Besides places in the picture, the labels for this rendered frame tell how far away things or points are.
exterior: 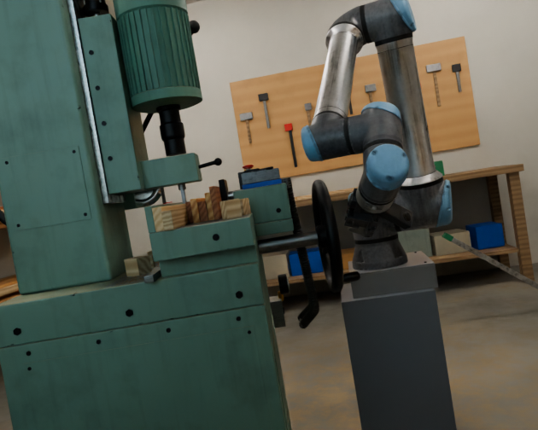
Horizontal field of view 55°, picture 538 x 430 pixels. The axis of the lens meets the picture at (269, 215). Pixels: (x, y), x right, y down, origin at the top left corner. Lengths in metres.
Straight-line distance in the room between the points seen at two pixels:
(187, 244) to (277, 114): 3.57
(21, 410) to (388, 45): 1.37
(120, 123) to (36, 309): 0.46
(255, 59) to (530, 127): 2.37
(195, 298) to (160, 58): 0.56
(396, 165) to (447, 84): 3.55
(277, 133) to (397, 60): 2.96
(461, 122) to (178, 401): 3.84
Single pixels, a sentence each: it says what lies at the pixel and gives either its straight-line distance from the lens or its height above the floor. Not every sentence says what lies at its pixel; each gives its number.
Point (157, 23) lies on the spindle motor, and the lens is 1.31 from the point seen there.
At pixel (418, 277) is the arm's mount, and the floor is 0.59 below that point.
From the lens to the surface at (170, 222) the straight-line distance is 1.06.
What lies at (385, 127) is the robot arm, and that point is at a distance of 1.19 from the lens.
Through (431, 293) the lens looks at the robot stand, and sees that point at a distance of 1.74.
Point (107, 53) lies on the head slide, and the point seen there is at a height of 1.33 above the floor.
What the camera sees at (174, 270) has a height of 0.81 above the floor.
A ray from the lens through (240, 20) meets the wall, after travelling 4.82.
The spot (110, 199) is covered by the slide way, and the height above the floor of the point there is 0.99.
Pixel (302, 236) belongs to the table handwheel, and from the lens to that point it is 1.30.
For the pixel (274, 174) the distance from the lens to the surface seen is 1.30.
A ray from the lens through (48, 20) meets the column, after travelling 1.35.
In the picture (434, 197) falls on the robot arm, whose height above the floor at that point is 0.84.
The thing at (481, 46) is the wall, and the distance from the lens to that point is 4.80.
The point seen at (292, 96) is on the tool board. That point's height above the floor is 1.73.
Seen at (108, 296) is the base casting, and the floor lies 0.78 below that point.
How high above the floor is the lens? 0.94
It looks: 2 degrees down
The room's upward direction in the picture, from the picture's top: 9 degrees counter-clockwise
